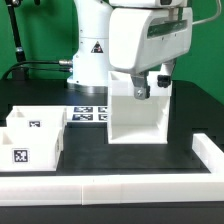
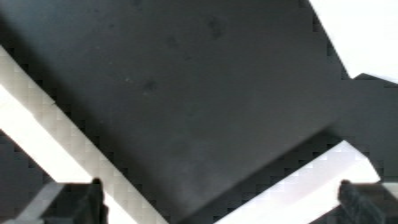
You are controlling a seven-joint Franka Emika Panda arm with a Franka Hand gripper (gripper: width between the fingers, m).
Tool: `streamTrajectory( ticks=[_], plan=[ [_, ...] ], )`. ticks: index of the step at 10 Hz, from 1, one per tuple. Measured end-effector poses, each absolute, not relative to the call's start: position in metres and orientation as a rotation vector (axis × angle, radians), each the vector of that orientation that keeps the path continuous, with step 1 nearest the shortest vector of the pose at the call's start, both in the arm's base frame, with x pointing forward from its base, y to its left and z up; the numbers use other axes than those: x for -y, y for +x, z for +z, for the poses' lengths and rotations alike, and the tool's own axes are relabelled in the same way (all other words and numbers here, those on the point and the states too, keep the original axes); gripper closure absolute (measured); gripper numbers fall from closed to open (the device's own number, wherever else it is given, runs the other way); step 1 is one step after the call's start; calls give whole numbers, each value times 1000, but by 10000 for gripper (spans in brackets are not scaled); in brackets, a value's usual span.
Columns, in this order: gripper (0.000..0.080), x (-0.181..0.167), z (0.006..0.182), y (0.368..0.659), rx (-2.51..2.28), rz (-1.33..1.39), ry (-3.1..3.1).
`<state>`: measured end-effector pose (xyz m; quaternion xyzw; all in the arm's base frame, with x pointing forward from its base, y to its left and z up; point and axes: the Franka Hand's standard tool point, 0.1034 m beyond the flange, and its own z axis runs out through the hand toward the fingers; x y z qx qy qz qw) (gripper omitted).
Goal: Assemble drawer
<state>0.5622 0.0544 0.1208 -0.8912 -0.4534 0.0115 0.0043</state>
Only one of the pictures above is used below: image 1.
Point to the white drawer tray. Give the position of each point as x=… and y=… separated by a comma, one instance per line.
x=30, y=149
x=37, y=116

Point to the white L-shaped border fence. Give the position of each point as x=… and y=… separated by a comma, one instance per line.
x=116, y=189

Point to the black camera stand pole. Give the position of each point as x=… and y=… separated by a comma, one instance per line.
x=18, y=73

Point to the white rear drawer tray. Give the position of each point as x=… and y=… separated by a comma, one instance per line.
x=37, y=116

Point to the white front drawer tray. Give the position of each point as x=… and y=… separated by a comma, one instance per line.
x=30, y=149

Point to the white marker tag plate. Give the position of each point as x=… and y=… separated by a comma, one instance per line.
x=87, y=114

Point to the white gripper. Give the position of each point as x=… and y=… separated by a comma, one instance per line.
x=140, y=39

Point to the white drawer housing box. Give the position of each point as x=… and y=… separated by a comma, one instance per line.
x=134, y=121

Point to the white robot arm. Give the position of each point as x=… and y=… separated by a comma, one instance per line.
x=91, y=64

